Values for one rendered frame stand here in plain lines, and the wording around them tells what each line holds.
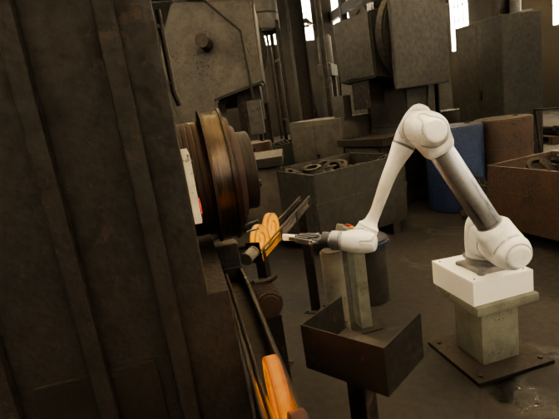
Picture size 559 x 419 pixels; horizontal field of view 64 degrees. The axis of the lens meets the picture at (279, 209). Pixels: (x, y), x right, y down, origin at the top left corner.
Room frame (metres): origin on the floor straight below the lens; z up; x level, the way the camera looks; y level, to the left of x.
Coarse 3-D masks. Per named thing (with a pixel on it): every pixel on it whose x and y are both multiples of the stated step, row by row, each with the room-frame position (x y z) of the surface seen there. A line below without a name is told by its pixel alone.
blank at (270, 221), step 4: (264, 216) 2.22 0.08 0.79; (268, 216) 2.21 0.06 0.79; (272, 216) 2.24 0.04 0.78; (276, 216) 2.29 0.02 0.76; (264, 220) 2.20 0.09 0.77; (268, 220) 2.19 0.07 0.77; (272, 220) 2.23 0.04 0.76; (276, 220) 2.28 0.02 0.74; (264, 224) 2.18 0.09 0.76; (268, 224) 2.18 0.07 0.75; (272, 224) 2.27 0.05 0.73; (276, 224) 2.27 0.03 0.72; (268, 228) 2.17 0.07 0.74; (272, 228) 2.27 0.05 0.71; (276, 228) 2.27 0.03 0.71; (268, 232) 2.17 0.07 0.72; (272, 232) 2.25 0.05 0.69
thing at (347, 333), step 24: (336, 312) 1.26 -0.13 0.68; (312, 336) 1.12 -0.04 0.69; (336, 336) 1.06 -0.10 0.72; (360, 336) 1.24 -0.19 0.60; (408, 336) 1.05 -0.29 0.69; (312, 360) 1.13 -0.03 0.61; (336, 360) 1.07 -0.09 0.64; (360, 360) 1.01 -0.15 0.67; (384, 360) 0.96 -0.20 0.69; (408, 360) 1.05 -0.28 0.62; (360, 384) 1.02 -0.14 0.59; (384, 384) 0.97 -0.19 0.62; (360, 408) 1.12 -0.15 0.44
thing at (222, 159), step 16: (208, 112) 1.55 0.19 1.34; (208, 128) 1.44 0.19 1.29; (224, 128) 1.43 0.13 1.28; (224, 144) 1.40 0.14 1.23; (224, 160) 1.38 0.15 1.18; (224, 176) 1.37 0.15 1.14; (224, 192) 1.37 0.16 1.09; (224, 208) 1.38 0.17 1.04; (240, 208) 1.38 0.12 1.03; (224, 224) 1.41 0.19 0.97; (240, 224) 1.42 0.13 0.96
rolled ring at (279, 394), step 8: (264, 360) 0.89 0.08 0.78; (272, 360) 0.88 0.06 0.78; (264, 368) 0.93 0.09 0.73; (272, 368) 0.85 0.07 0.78; (280, 368) 0.85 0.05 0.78; (272, 376) 0.84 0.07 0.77; (280, 376) 0.84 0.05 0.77; (272, 384) 0.82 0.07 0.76; (280, 384) 0.82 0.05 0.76; (272, 392) 0.93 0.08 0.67; (280, 392) 0.81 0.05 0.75; (288, 392) 0.81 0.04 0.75; (272, 400) 0.92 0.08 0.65; (280, 400) 0.80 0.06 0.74; (288, 400) 0.80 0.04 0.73; (272, 408) 0.91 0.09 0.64; (280, 408) 0.79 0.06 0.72; (288, 408) 0.80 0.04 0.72; (280, 416) 0.79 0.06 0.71
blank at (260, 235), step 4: (256, 224) 2.11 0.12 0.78; (260, 224) 2.10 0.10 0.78; (252, 228) 2.08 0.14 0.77; (260, 228) 2.10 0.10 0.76; (264, 228) 2.13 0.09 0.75; (252, 232) 2.06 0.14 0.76; (256, 232) 2.05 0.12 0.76; (260, 232) 2.09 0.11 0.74; (264, 232) 2.12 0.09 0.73; (252, 236) 2.04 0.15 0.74; (256, 236) 2.04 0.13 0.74; (260, 236) 2.13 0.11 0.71; (264, 236) 2.13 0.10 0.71; (268, 236) 2.16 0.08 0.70; (252, 240) 2.04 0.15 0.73; (256, 240) 2.04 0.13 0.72; (260, 240) 2.13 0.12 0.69; (264, 240) 2.13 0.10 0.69; (268, 240) 2.15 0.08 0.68; (260, 244) 2.11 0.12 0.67; (264, 244) 2.11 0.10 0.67; (268, 244) 2.15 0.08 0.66; (260, 248) 2.07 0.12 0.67
